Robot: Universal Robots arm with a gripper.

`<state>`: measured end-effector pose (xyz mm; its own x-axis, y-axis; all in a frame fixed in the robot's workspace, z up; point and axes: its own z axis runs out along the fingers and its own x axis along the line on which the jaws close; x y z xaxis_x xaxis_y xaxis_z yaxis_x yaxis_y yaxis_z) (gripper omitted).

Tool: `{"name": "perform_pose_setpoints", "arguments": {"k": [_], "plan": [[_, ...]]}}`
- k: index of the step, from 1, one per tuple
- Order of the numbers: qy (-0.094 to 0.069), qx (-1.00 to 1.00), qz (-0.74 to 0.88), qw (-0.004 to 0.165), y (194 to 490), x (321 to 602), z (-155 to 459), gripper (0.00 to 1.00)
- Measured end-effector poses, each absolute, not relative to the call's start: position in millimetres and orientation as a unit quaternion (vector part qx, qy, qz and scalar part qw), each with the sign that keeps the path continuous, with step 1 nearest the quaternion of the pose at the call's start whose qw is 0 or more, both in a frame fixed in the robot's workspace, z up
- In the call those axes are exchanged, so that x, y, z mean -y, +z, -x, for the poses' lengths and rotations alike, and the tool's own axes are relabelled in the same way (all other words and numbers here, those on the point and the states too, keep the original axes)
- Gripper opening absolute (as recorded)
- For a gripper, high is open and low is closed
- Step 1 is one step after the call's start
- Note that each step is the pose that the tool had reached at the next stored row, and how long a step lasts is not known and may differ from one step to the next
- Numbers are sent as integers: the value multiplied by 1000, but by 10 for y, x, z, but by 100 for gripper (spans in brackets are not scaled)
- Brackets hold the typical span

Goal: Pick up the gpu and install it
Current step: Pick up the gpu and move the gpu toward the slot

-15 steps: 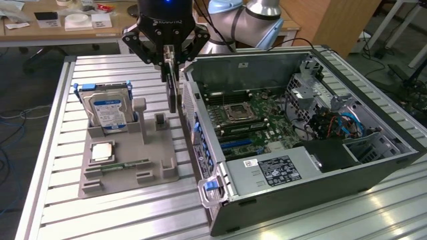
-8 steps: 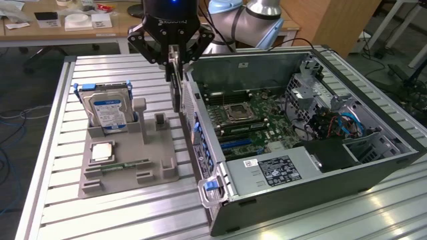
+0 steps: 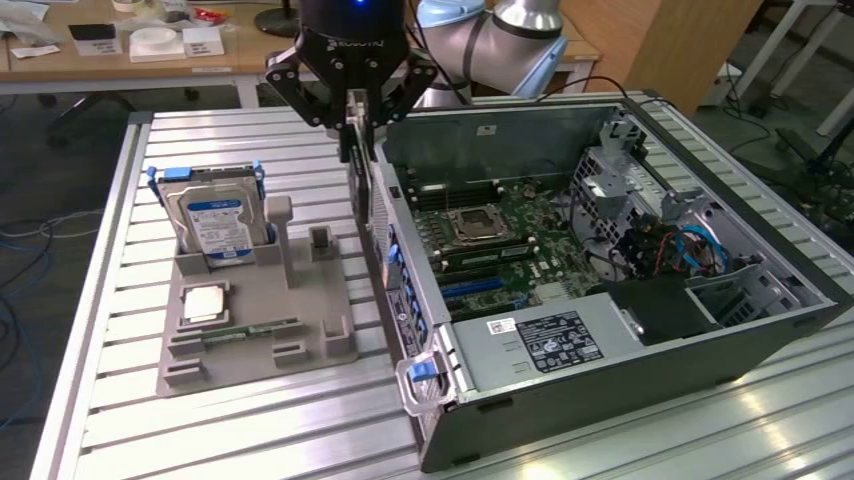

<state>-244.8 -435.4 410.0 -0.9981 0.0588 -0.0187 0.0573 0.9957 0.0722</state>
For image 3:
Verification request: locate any white labelled box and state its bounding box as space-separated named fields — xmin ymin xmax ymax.
xmin=180 ymin=25 xmax=226 ymax=57

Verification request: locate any black floor stand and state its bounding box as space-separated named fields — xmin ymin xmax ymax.
xmin=773 ymin=124 xmax=854 ymax=226

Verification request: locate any NVIDIA graphics card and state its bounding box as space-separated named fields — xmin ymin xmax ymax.
xmin=336 ymin=88 xmax=379 ymax=227

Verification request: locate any black power cable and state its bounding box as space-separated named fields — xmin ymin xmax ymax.
xmin=533 ymin=73 xmax=654 ymax=106

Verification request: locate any grey disk bay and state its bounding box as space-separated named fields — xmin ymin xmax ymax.
xmin=685 ymin=259 xmax=802 ymax=329

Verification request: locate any white box with black top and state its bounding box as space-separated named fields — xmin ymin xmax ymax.
xmin=66 ymin=23 xmax=126 ymax=57

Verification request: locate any blue data wire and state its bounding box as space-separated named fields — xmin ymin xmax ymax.
xmin=671 ymin=225 xmax=730 ymax=275

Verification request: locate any metal CPU socket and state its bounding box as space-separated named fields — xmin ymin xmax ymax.
xmin=450 ymin=207 xmax=506 ymax=246

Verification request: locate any black round lamp base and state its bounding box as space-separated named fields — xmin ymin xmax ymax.
xmin=254 ymin=0 xmax=302 ymax=37

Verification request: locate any hard disk in blue caddy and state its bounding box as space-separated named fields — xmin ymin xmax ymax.
xmin=146 ymin=160 xmax=267 ymax=271

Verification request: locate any silver drive cage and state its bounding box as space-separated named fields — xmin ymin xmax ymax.
xmin=571 ymin=107 xmax=669 ymax=251

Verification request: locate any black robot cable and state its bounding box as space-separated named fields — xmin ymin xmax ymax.
xmin=406 ymin=22 xmax=483 ymax=104

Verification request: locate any clear plastic bag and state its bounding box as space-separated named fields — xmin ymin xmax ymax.
xmin=0 ymin=4 xmax=62 ymax=46

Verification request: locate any grey power supply unit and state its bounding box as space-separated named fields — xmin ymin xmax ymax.
xmin=447 ymin=292 xmax=647 ymax=394

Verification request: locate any open black PC case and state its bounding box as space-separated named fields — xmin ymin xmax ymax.
xmin=351 ymin=93 xmax=854 ymax=474

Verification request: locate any grey printed parts rack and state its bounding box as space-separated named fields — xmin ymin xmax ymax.
xmin=156 ymin=195 xmax=362 ymax=399

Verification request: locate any green motherboard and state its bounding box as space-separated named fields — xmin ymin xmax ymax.
xmin=392 ymin=167 xmax=619 ymax=324

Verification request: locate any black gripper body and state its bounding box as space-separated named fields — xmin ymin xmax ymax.
xmin=296 ymin=0 xmax=410 ymax=120

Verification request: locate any white box with round dish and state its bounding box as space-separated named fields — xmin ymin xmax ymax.
xmin=127 ymin=27 xmax=187 ymax=64

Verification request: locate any green loose RAM stick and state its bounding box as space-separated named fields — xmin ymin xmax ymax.
xmin=199 ymin=322 xmax=302 ymax=346

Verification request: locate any blue PCIe expansion slot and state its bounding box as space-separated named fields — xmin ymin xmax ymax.
xmin=438 ymin=278 xmax=507 ymax=297

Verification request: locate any white desk frame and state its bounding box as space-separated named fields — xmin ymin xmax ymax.
xmin=730 ymin=0 xmax=854 ymax=137

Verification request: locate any black office chair base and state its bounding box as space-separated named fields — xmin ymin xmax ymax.
xmin=39 ymin=92 xmax=139 ymax=149

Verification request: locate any wooden desk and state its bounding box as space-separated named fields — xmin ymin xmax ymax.
xmin=0 ymin=0 xmax=602 ymax=96

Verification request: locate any light wooden cabinet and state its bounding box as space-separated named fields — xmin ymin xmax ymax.
xmin=563 ymin=0 xmax=766 ymax=116

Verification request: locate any installed RAM stick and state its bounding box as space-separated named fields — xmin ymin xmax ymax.
xmin=439 ymin=242 xmax=539 ymax=266

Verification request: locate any white floor cable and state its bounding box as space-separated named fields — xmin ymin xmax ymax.
xmin=0 ymin=209 xmax=103 ymax=240

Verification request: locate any silver CPU chip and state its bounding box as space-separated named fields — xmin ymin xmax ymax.
xmin=183 ymin=287 xmax=228 ymax=324

